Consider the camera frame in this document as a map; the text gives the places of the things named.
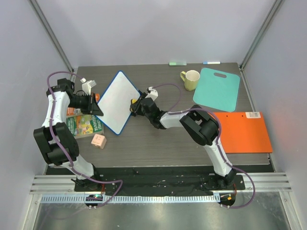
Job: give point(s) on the pale yellow mug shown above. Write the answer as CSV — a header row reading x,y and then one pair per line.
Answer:
x,y
190,79

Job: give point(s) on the white slotted cable duct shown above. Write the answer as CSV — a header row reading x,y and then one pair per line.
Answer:
x,y
95,199

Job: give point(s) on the teal cutting board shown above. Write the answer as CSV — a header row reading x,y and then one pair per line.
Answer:
x,y
217,90

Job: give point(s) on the orange clipboard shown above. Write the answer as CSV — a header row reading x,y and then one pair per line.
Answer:
x,y
244,132

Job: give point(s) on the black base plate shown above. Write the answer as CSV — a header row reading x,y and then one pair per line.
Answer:
x,y
160,181

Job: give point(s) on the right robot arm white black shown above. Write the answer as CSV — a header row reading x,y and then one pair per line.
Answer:
x,y
203,127

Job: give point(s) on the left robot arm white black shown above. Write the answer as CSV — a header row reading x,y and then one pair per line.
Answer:
x,y
56,143

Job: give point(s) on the blue white marker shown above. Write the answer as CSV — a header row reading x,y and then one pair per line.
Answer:
x,y
211,62

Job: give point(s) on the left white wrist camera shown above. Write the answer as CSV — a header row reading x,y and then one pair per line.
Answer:
x,y
87,85

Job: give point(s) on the green eraser block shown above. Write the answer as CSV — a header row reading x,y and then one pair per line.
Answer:
x,y
177,63

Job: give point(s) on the pink cube power adapter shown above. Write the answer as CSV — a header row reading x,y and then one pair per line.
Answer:
x,y
99,141

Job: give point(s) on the blue framed whiteboard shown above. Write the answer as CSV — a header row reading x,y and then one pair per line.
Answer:
x,y
115,102

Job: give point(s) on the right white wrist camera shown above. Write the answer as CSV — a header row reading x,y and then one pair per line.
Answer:
x,y
152,93

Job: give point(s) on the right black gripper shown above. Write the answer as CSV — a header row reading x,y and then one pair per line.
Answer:
x,y
138,107

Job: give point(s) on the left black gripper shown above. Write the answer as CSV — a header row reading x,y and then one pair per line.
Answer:
x,y
92,108

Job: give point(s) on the green treehouse book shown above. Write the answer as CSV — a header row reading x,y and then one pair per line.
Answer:
x,y
82,126

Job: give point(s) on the orange treehouse book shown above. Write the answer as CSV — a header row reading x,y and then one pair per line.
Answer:
x,y
76,111

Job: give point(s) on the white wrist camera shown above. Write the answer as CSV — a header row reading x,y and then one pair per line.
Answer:
x,y
87,85
152,93

